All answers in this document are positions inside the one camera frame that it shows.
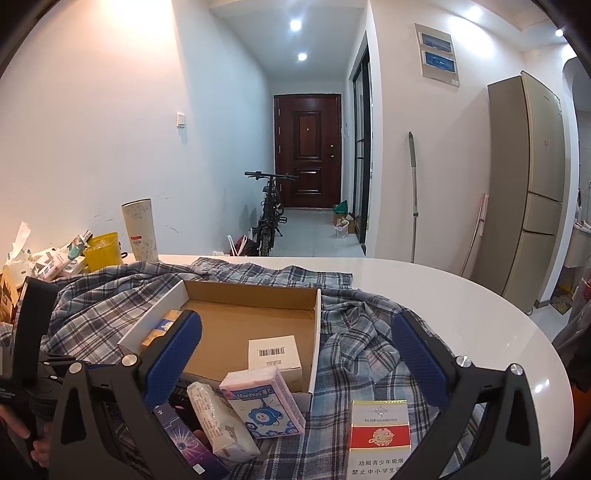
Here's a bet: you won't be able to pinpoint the beige refrigerator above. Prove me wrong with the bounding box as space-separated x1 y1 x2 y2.
471 71 568 315

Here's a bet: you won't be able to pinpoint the blue plaid shirt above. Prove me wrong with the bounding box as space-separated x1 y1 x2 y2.
0 257 491 480

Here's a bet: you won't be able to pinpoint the white tissue pack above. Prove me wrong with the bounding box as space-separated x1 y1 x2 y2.
2 222 35 289

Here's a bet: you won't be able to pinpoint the black framed glass door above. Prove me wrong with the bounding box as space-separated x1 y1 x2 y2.
351 31 374 245

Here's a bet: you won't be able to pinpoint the white tissue packet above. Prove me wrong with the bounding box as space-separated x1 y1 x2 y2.
187 381 262 465

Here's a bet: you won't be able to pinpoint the cardboard boxes on floor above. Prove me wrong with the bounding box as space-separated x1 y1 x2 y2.
334 212 358 239

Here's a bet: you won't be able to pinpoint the yellow container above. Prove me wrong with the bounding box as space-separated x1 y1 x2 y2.
84 232 124 273

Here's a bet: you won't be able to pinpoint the purple box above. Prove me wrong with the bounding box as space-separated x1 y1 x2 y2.
154 401 232 480

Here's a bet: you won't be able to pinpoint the yellow and blue small box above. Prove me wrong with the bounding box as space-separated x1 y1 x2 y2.
140 309 184 350

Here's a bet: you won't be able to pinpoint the black bicycle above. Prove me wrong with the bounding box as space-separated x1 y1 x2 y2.
245 171 300 257

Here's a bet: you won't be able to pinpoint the person's left hand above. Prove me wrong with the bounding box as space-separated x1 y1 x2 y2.
0 404 51 469

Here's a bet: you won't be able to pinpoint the red and white cigarette pack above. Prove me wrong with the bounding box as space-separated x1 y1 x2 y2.
346 399 412 480

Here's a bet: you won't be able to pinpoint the grey mop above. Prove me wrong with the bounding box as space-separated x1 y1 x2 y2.
407 131 422 264

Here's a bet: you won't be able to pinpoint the red and white bag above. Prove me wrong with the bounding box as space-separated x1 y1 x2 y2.
225 234 253 256

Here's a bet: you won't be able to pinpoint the pink tissue packet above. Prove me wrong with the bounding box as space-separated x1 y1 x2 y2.
218 366 307 439

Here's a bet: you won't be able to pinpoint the white patterned cylinder tube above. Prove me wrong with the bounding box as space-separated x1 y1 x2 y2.
121 198 160 263

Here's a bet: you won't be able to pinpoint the brown entrance door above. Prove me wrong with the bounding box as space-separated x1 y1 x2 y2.
274 93 343 210

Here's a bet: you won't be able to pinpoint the cardboard box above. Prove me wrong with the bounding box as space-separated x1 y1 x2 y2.
117 278 322 412

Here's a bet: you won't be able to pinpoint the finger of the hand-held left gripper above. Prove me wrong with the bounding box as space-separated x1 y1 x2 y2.
11 276 60 380

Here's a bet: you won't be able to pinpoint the white barcode box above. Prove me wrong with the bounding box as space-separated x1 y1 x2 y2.
248 335 304 391

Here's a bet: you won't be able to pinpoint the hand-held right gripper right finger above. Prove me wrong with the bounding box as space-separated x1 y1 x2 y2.
392 310 542 480

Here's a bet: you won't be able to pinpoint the wall picture panel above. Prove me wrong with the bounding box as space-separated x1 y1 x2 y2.
413 23 461 88

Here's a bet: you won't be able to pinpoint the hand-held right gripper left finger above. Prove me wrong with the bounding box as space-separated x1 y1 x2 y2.
48 310 204 480

